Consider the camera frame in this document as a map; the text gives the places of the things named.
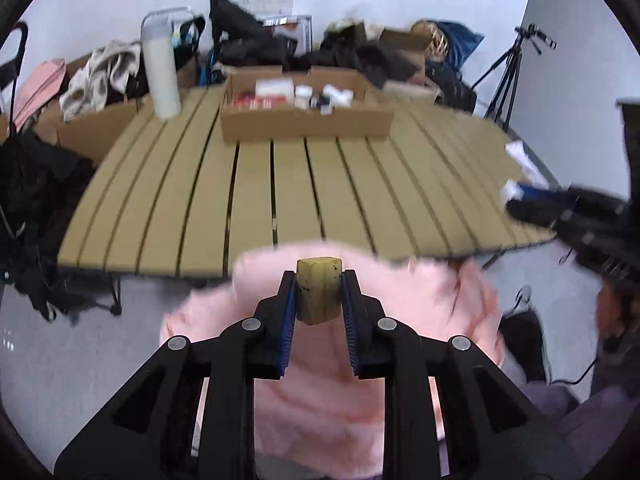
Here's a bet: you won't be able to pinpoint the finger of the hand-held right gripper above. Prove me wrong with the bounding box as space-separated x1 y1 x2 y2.
506 199 576 231
517 184 581 202

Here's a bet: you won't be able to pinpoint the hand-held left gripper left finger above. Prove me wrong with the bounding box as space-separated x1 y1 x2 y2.
54 270 297 480

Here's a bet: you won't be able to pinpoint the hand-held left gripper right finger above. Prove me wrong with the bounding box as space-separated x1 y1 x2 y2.
341 269 583 480

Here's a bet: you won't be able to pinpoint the small tan block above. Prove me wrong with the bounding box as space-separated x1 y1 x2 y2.
296 257 344 324

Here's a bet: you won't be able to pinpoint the shallow cardboard box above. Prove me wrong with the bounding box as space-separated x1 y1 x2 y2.
220 66 396 143

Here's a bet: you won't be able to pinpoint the person's right forearm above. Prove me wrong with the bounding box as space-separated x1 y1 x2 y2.
595 270 640 391

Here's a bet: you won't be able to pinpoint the white crumpled paper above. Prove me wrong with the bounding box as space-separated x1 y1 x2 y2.
505 141 549 188

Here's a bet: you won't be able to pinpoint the pink fluffy clothing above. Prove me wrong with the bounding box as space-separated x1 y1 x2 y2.
160 240 506 477

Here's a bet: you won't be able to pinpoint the black tripod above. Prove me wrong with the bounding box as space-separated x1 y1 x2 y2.
470 24 558 131

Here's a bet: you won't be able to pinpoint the black shoe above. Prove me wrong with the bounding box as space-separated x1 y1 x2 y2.
499 309 550 387

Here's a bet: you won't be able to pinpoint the blue bag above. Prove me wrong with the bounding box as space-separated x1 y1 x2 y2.
440 21 486 68

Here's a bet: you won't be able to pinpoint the black table leg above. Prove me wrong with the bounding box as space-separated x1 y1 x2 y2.
97 277 124 317

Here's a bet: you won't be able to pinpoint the purple pants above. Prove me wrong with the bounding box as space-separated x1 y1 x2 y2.
522 380 640 480

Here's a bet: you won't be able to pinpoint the wicker basket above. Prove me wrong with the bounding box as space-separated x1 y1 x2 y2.
410 20 452 62

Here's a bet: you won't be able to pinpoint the white plastic bottle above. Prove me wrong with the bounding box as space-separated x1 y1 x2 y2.
322 85 354 108

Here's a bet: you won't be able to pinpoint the red flat box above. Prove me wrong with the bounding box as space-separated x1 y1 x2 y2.
234 94 292 110

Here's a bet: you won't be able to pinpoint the pile of black bags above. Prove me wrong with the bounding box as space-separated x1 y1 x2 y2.
210 0 476 111

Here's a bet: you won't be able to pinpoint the large brown cardboard box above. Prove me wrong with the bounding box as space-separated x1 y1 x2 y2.
56 52 202 165

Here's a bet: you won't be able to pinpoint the black cloth heap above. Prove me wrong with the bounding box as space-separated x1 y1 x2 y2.
0 130 97 321

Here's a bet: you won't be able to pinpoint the tall white cylinder bottle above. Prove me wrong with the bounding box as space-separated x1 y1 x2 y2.
141 11 182 120

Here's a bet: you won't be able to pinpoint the beige crumpled cloth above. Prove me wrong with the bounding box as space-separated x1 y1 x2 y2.
59 40 144 122

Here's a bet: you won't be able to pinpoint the pink bag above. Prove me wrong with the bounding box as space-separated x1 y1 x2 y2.
12 59 68 126

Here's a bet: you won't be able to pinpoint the black floor cable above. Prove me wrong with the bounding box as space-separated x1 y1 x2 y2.
549 355 601 388

